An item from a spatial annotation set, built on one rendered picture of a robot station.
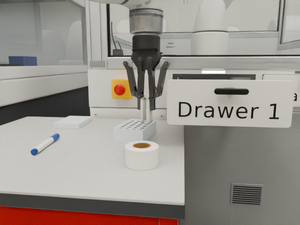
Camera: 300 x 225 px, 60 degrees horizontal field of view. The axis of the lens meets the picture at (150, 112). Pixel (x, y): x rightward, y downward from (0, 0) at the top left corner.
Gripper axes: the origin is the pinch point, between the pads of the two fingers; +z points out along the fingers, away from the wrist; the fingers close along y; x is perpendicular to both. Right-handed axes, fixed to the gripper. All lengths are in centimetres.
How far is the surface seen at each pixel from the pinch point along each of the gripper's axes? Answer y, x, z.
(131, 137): 1.8, 7.2, 6.2
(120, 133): 4.9, 7.3, 5.2
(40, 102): 69, -39, 6
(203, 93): -16.2, 6.0, -6.0
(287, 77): -41, -31, -8
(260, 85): -28.9, 3.7, -7.9
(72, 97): 76, -77, 9
